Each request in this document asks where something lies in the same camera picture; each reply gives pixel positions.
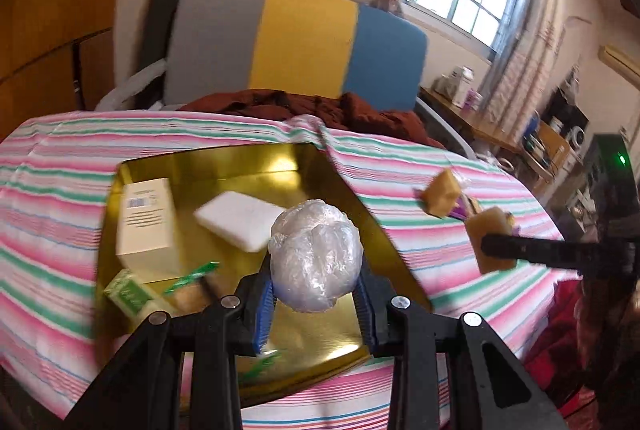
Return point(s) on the gold cardboard box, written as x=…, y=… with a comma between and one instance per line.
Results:
x=260, y=180

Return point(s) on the plastic ball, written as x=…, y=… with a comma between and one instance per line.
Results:
x=315, y=255

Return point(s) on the striped tablecloth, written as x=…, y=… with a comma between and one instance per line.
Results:
x=55, y=190

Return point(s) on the white box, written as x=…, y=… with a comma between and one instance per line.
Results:
x=235, y=217

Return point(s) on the wooden shelf desk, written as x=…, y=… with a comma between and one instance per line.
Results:
x=550, y=150

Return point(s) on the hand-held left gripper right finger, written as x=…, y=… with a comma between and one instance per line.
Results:
x=364, y=317

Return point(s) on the small green box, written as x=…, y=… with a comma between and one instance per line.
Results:
x=135, y=297

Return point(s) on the brown snack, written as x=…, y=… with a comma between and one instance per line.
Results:
x=441, y=192
x=492, y=235

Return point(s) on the cream carton box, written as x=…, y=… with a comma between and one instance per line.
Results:
x=147, y=225

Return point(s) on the white container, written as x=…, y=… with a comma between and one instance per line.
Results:
x=462, y=85

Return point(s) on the air conditioner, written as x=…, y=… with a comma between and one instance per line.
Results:
x=620, y=60

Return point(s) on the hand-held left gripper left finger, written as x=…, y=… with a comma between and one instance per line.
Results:
x=262, y=325

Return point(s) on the wooden wardrobe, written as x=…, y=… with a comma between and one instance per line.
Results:
x=50, y=10

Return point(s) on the red clothing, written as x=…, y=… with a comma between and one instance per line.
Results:
x=560, y=340

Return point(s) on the grey yellow blue chair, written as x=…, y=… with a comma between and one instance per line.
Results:
x=300, y=40

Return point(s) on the purple pack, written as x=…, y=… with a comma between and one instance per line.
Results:
x=473, y=100

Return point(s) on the green packet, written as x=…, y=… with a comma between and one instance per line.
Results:
x=192, y=277
x=260, y=365

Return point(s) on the purple packet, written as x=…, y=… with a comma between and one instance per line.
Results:
x=467, y=207

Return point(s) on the rust brown cloth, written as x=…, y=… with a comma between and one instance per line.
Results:
x=360, y=113

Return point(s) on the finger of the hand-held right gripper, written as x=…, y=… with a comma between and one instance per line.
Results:
x=540, y=252

